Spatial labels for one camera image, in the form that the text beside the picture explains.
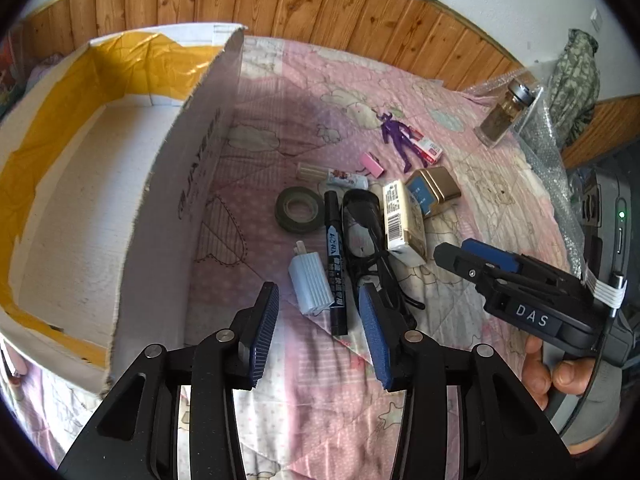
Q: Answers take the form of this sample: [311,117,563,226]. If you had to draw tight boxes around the red white card packet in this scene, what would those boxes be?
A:
[400,125,445,167]

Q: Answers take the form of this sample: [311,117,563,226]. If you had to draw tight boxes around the black marker pen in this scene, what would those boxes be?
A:
[323,190,349,337]

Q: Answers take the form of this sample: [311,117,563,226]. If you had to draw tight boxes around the beige tissue packet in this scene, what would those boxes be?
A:
[382,180,427,266]

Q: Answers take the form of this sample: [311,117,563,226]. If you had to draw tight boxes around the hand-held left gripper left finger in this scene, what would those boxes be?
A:
[57,281,281,480]

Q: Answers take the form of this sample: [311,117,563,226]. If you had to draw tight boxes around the person's right hand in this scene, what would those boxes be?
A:
[522,334,598,411]

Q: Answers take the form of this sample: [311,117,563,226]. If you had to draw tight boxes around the grey tape roll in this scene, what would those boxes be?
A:
[274,186,326,233]

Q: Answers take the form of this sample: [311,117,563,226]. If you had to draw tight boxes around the purple action figure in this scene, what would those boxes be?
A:
[376,112,430,173]

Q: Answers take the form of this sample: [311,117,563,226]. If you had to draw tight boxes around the clear tube with sticker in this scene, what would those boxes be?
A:
[297,162,371,190]

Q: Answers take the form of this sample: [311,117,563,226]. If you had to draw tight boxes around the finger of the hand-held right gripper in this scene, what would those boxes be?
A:
[433,241,507,307]
[460,238,587,294]

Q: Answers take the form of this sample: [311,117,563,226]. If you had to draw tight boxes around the pink printed blanket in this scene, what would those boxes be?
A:
[0,35,586,480]

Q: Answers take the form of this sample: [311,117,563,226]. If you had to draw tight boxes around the white charger plug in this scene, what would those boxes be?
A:
[287,240,335,316]

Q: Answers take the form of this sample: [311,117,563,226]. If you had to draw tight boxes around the clear bubble wrap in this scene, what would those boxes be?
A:
[462,55,588,281]

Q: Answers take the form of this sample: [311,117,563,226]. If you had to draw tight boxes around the pink binder clip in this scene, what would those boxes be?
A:
[357,151,385,179]

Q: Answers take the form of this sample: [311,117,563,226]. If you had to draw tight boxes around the glass bottle with metal cap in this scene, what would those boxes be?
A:
[474,79,537,148]

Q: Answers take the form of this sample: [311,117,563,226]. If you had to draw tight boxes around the camouflage garment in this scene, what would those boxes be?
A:
[542,29,601,148]

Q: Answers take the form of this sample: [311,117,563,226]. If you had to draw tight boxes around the white box with yellow tape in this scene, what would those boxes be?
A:
[0,24,249,396]

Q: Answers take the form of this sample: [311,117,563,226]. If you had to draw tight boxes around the black glasses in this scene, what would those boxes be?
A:
[341,189,427,331]

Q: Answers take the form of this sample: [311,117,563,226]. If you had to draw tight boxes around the gold tin box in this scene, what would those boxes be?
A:
[404,167,462,219]

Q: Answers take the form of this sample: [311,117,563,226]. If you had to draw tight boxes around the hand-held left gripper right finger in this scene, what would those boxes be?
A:
[356,282,583,480]

